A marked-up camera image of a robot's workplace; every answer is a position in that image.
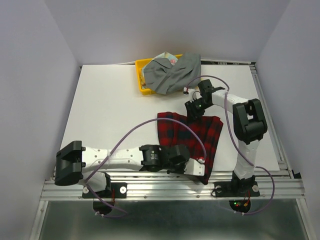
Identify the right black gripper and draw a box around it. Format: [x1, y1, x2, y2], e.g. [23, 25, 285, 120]
[184, 98, 212, 123]

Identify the red black plaid skirt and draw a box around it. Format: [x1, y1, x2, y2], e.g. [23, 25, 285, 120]
[157, 112, 223, 185]

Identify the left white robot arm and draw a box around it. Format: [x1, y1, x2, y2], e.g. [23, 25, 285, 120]
[54, 140, 203, 197]

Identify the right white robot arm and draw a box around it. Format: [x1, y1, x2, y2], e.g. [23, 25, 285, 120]
[183, 79, 268, 198]

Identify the grey skirt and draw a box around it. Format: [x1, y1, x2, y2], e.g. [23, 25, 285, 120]
[143, 52, 202, 95]

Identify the pastel patterned cloth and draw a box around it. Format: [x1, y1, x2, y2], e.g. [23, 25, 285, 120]
[154, 51, 179, 66]

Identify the yellow plastic bin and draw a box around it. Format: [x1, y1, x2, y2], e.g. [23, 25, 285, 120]
[135, 54, 183, 95]

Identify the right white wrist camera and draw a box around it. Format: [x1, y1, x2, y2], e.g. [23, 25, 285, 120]
[183, 87, 200, 102]

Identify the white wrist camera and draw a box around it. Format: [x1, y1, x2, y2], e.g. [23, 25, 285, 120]
[183, 87, 200, 102]
[184, 158, 205, 177]

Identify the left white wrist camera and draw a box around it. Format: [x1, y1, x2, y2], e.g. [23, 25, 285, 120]
[184, 158, 205, 177]

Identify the aluminium frame rail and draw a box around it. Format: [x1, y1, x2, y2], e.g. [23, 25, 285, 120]
[29, 61, 317, 240]

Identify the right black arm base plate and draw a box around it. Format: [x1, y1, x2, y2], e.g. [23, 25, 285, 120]
[213, 181, 261, 198]

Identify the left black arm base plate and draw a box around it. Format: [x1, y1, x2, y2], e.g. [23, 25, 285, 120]
[88, 172, 127, 199]

